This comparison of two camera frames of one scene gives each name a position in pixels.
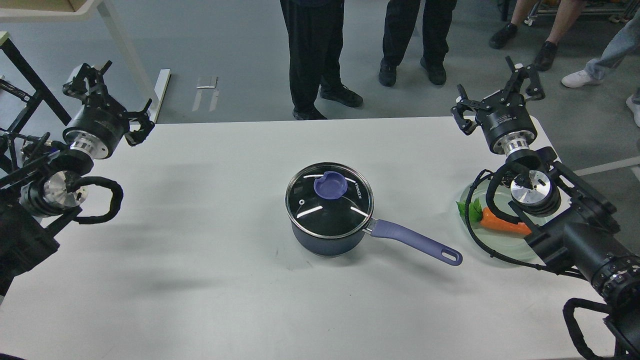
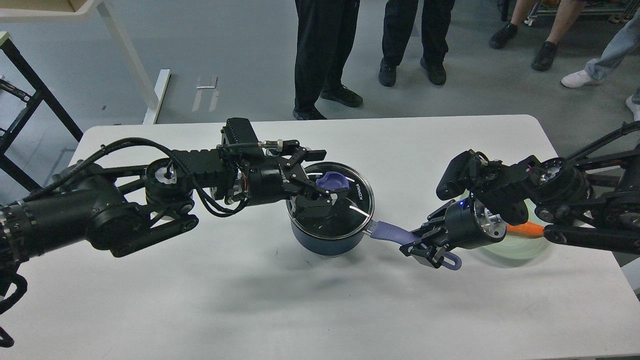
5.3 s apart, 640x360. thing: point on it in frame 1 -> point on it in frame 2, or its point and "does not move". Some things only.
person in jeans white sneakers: (627, 41) does not move
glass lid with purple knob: (329, 200) does not move
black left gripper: (100, 125) -> (265, 185)
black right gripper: (506, 122) -> (468, 224)
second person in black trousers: (400, 20) does not move
